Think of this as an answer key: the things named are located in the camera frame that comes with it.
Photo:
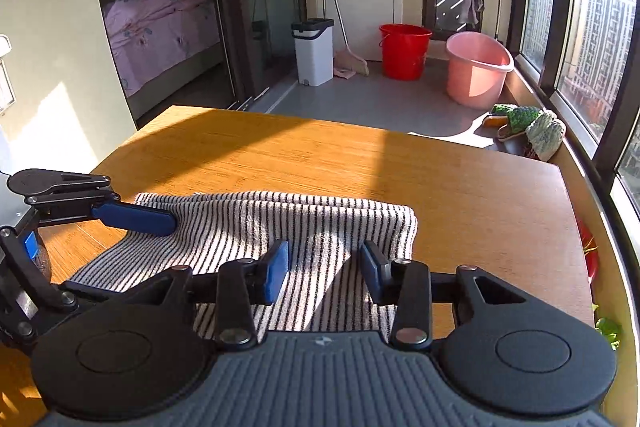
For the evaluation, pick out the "bed with pink sheet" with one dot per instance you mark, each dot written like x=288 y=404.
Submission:
x=148 y=37

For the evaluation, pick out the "white green knitted slipper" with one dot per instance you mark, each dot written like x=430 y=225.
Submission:
x=544 y=136

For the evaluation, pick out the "broom with pink dustpan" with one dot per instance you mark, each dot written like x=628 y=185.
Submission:
x=347 y=64

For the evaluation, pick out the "pink plastic basin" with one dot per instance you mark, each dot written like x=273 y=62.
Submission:
x=477 y=69

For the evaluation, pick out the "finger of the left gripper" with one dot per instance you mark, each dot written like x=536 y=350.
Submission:
x=135 y=218

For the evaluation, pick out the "red plastic bucket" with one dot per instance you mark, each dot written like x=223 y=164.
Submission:
x=404 y=48

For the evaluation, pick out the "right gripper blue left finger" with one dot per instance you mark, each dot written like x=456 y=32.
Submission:
x=241 y=284

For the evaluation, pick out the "striped knit sweater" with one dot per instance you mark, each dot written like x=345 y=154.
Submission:
x=324 y=290

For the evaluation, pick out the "red pot with grass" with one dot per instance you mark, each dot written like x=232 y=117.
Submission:
x=590 y=249

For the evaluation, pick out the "leafy green potted plant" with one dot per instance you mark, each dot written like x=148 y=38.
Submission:
x=607 y=327

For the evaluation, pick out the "white wall socket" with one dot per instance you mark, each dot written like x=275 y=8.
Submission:
x=7 y=96

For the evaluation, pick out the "white trash bin black lid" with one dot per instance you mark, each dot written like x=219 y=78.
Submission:
x=313 y=41

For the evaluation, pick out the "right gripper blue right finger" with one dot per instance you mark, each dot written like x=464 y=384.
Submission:
x=406 y=285

